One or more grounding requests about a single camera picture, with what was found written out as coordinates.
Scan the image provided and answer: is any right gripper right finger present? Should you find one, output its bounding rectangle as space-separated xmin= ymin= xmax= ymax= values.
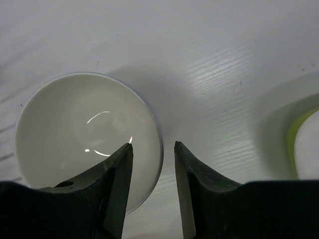
xmin=174 ymin=141 xmax=319 ymax=239

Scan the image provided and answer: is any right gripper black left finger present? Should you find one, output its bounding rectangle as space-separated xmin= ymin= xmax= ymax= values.
xmin=0 ymin=143 xmax=133 ymax=239

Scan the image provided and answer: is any white square dish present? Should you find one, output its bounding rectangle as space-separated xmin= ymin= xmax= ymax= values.
xmin=294 ymin=112 xmax=319 ymax=180

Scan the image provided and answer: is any lime green bowl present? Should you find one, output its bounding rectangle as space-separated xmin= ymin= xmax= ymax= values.
xmin=286 ymin=107 xmax=319 ymax=179

